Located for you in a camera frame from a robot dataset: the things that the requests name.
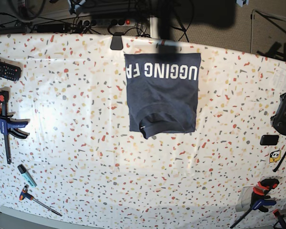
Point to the black TV remote control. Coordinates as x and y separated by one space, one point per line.
10 72

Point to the small black rectangular case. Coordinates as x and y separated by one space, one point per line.
269 140

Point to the yellow panda sticker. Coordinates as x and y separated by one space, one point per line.
275 156

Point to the white paper sheet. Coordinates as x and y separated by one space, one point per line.
279 80

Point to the red black clamp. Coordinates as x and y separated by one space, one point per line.
280 219

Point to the orange blue T-handle screwdriver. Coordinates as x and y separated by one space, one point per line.
26 195

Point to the white power strip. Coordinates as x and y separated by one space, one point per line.
114 22

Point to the dark blue T-shirt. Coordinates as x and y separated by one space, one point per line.
162 92

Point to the blue black bar clamp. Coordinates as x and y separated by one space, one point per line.
8 126
260 198

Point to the light blue highlighter marker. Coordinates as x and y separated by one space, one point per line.
24 172

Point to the clear plastic bag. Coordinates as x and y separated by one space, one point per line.
244 200

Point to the black game controller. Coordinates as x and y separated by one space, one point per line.
278 121

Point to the white metal table post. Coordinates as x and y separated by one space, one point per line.
154 26

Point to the black table edge clamp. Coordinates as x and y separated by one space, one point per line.
117 43

